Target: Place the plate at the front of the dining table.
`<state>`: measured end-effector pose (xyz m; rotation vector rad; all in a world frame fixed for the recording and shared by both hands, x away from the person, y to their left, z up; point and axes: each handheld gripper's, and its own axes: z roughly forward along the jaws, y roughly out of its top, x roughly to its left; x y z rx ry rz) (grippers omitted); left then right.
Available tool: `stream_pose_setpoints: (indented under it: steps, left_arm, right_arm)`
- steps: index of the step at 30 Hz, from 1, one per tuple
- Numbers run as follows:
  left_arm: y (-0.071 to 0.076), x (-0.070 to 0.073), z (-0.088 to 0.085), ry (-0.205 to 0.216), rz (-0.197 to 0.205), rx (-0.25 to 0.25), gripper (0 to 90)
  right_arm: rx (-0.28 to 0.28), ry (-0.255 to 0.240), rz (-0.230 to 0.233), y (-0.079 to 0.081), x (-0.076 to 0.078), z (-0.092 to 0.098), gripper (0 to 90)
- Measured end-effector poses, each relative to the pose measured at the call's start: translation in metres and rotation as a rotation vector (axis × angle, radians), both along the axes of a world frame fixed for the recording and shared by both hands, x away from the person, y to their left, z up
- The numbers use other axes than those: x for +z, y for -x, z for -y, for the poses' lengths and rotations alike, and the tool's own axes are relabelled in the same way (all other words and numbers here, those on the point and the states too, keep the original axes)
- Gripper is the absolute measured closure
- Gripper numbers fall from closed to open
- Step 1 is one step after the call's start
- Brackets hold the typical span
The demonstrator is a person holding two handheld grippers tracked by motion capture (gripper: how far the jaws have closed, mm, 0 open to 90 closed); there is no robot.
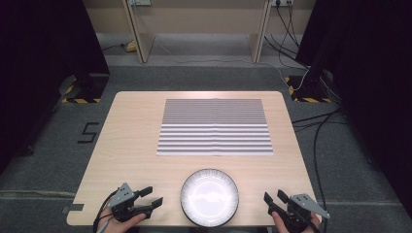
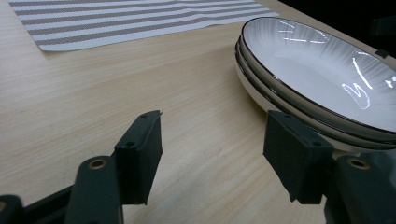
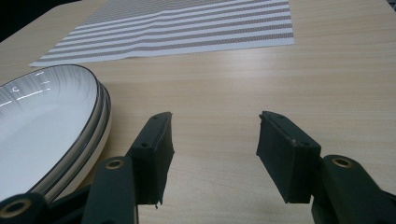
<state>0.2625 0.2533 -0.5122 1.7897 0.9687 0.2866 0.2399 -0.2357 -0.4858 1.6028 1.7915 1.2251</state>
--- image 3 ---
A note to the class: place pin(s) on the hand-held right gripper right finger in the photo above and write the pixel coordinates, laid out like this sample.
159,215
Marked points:
288,161

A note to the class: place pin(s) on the grey striped placemat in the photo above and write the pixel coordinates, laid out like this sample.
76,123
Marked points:
186,31

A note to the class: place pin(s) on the white plate with dark rim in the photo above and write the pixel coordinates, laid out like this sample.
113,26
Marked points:
37,130
102,109
93,155

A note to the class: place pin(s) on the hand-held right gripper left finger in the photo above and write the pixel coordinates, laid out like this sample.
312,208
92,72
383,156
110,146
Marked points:
151,155

